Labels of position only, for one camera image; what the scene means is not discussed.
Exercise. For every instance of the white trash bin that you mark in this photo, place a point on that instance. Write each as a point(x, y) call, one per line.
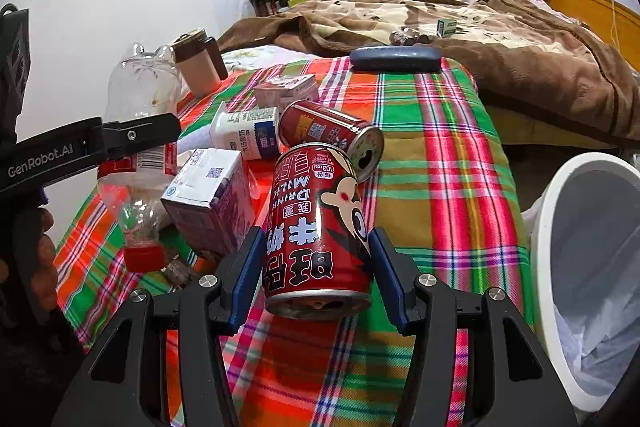
point(546, 287)

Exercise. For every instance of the wooden headboard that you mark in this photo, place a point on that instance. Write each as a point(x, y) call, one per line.
point(575, 2)

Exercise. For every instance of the bed with brown blanket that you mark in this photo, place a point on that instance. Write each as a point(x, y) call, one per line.
point(525, 57)

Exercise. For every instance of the small green white box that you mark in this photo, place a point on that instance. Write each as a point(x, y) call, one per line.
point(446, 28)

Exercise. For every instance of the purple white milk carton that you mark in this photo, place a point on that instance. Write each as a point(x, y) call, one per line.
point(210, 202)

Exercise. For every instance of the clear plastic bottle red cap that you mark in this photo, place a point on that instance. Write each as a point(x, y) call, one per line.
point(140, 97)

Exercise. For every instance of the plaid tablecloth table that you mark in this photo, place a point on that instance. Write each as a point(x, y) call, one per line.
point(440, 187)

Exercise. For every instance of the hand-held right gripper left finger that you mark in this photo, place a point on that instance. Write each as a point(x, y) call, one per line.
point(245, 277)

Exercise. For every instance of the red cartoon drink can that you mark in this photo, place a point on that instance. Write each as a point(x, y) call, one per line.
point(320, 127)
point(310, 232)

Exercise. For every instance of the small pink carton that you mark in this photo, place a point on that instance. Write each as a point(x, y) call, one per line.
point(285, 92)

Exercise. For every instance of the dark crumpled foil wrapper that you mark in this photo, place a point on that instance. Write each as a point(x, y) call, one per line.
point(410, 38)

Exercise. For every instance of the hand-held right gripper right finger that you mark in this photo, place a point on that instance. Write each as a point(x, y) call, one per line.
point(386, 268)

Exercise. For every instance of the beige cup brown lid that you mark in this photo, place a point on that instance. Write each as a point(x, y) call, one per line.
point(197, 67)

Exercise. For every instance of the person's left hand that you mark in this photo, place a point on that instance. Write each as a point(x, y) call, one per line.
point(46, 277)

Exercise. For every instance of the white yogurt cup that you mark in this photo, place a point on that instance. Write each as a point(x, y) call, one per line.
point(240, 132)

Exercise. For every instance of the translucent bin liner bag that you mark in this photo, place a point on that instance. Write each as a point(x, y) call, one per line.
point(600, 347)

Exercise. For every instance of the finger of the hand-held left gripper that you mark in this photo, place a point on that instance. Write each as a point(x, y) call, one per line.
point(132, 136)

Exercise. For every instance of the clear plastic wrapper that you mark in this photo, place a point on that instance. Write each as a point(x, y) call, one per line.
point(181, 271)

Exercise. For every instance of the dark blue glasses case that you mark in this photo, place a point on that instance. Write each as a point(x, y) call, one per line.
point(395, 58)

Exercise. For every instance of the white floral sheet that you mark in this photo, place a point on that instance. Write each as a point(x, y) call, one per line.
point(260, 57)

